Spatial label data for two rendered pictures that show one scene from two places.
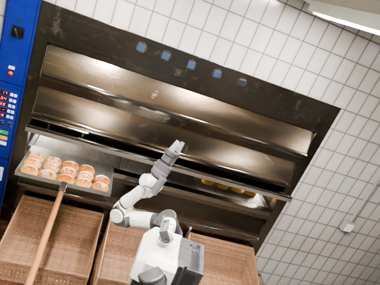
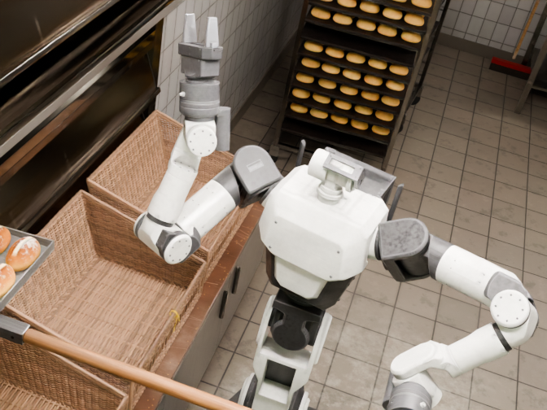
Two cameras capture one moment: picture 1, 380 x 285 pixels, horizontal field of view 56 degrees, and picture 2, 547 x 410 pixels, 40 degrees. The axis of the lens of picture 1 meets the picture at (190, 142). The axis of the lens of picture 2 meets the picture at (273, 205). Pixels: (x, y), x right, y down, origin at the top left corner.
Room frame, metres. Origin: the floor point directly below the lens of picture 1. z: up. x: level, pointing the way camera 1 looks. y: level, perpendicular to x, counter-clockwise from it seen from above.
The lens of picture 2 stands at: (0.80, 1.30, 2.44)
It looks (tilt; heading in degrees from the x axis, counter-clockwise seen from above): 37 degrees down; 295
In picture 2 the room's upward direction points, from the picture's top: 13 degrees clockwise
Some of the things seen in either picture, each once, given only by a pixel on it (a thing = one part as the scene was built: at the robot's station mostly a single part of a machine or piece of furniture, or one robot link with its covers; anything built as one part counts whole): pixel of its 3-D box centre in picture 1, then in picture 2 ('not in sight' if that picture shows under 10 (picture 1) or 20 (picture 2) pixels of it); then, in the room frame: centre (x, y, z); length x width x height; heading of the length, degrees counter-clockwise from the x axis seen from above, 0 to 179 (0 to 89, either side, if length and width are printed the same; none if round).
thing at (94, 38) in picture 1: (201, 74); not in sight; (2.20, 0.10, 2.00); 1.80 x 0.08 x 0.21; 106
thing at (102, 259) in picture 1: (141, 259); (103, 293); (1.92, 0.00, 0.72); 0.56 x 0.49 x 0.28; 105
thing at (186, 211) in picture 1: (151, 201); (20, 192); (2.17, 0.09, 1.02); 1.79 x 0.11 x 0.19; 106
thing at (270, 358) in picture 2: not in sight; (283, 366); (1.31, -0.08, 0.78); 0.18 x 0.15 x 0.47; 16
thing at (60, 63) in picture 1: (190, 104); not in sight; (2.17, 0.09, 1.80); 1.79 x 0.11 x 0.19; 106
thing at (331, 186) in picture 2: (167, 232); (332, 174); (1.32, -0.06, 1.47); 0.10 x 0.07 x 0.09; 5
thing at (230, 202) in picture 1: (158, 184); (11, 149); (2.19, 0.09, 1.16); 1.80 x 0.06 x 0.04; 106
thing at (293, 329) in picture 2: not in sight; (305, 295); (1.33, -0.15, 1.00); 0.28 x 0.13 x 0.18; 106
